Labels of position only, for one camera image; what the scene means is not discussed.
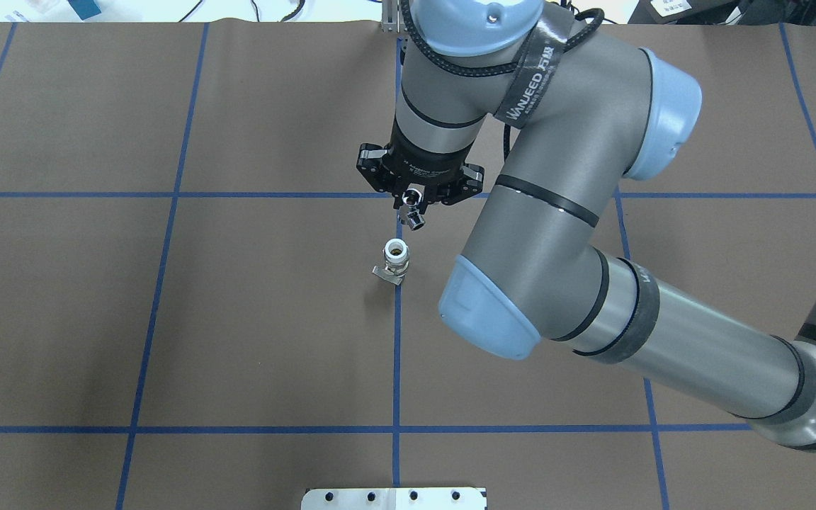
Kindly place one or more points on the aluminium frame post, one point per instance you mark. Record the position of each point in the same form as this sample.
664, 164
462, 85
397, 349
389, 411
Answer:
392, 20

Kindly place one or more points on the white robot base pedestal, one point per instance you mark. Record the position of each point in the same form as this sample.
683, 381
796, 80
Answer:
396, 498

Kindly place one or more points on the silver metal pipe fitting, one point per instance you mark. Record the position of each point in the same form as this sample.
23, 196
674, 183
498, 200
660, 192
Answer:
410, 212

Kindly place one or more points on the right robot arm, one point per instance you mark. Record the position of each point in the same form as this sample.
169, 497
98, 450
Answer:
591, 110

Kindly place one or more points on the white PPR valve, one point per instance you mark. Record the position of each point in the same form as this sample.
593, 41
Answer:
396, 260

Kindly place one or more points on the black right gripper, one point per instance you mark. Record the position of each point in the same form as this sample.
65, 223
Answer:
428, 163

